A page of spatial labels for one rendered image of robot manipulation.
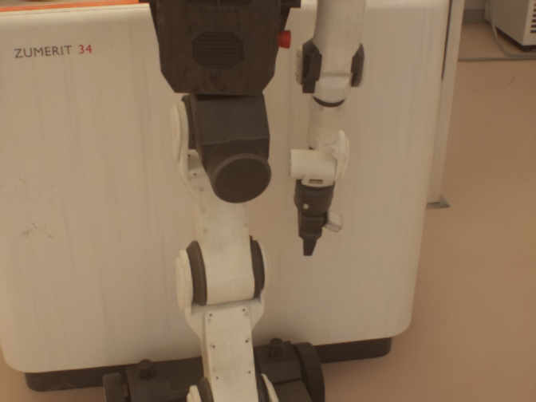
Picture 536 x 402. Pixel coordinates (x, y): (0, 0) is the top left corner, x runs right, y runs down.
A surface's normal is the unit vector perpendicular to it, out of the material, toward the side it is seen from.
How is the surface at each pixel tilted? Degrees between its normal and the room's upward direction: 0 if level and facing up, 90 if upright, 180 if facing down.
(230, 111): 55
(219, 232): 76
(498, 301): 0
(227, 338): 70
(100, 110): 90
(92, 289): 90
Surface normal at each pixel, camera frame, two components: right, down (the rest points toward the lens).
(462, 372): 0.00, -0.87
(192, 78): 0.00, 0.81
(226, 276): 0.23, 0.06
